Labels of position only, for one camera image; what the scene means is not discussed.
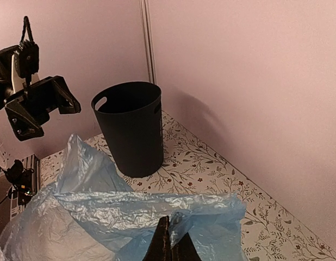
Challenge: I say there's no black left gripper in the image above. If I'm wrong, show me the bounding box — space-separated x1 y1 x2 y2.
0 46 81 141

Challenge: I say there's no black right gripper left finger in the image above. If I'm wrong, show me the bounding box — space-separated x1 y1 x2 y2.
147 216 171 261

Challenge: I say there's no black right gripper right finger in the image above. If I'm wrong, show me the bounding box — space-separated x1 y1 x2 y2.
172 233 201 261

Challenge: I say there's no blue plastic trash bag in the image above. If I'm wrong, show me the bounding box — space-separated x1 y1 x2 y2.
0 133 247 261

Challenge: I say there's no dark grey trash bin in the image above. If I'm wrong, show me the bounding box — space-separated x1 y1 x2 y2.
91 82 164 178

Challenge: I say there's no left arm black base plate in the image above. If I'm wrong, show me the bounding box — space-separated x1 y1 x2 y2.
4 159 37 206

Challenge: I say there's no aluminium front rail frame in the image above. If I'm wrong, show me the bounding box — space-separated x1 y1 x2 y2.
9 154 41 220

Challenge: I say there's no left camera black cable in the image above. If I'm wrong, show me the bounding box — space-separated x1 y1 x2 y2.
20 15 35 44

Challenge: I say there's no left aluminium corner post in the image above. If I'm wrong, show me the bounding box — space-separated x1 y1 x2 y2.
139 0 157 84

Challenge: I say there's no floral patterned table mat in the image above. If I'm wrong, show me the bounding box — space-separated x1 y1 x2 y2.
39 110 336 261

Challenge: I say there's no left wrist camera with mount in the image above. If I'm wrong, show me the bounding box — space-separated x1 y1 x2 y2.
11 40 40 93

